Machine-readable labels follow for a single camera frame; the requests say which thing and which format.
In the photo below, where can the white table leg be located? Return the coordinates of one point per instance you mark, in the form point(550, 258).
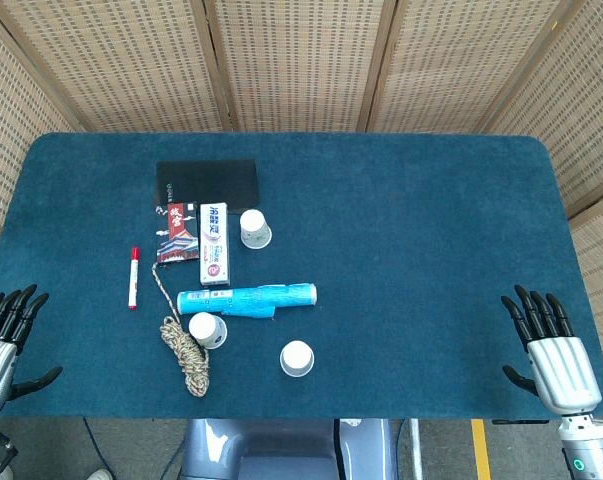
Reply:
point(415, 450)

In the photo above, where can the grey blue robot torso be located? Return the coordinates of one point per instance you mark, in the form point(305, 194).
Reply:
point(281, 450)

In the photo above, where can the white toothpaste box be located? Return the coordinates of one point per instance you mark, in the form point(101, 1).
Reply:
point(214, 245)

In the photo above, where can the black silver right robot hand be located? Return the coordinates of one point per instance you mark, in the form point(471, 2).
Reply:
point(561, 370)

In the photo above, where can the blue plastic bag roll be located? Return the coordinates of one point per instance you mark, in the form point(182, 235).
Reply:
point(246, 300)

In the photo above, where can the white printed paper cup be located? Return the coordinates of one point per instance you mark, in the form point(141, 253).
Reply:
point(255, 230)
point(206, 327)
point(296, 357)

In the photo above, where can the black notebook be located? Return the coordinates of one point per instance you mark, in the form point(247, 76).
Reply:
point(206, 182)

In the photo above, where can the red white marker pen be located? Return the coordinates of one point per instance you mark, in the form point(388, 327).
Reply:
point(133, 280)

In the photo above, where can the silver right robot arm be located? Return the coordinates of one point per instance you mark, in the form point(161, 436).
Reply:
point(588, 450)

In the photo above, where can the dark palace print card box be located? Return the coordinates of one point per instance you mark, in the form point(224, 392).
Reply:
point(178, 240)

